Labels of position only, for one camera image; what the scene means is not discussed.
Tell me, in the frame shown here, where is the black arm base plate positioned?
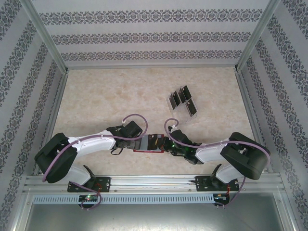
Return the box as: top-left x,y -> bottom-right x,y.
67,177 -> 112,193
195,175 -> 243,193

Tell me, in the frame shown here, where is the metal sheet tray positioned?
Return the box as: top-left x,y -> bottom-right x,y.
14,203 -> 295,231

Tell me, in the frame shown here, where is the red card holder wallet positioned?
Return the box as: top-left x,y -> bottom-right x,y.
133,134 -> 166,154

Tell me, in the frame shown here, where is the grey slotted cable duct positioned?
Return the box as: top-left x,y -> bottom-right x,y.
32,194 -> 215,205

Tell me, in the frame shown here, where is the black credit card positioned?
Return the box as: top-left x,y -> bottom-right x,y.
185,97 -> 199,116
180,85 -> 192,98
177,88 -> 188,103
169,92 -> 181,109
148,134 -> 162,150

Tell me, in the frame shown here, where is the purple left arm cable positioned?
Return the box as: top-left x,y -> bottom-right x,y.
42,113 -> 149,210

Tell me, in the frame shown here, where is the aluminium frame post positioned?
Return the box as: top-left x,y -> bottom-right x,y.
233,0 -> 282,73
20,0 -> 70,74

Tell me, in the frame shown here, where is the aluminium side rail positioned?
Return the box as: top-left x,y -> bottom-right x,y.
33,71 -> 70,175
234,71 -> 272,175

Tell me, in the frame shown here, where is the small circuit board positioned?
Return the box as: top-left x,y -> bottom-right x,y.
214,193 -> 231,202
78,195 -> 100,203

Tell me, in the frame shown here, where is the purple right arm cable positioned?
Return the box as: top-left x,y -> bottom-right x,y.
164,117 -> 272,208

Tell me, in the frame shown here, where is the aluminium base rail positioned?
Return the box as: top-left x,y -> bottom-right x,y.
24,175 -> 282,193

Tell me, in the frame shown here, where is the clear acrylic card stand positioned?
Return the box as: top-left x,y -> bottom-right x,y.
167,84 -> 200,125

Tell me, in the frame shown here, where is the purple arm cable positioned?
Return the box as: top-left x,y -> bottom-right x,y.
164,117 -> 272,208
42,113 -> 149,210

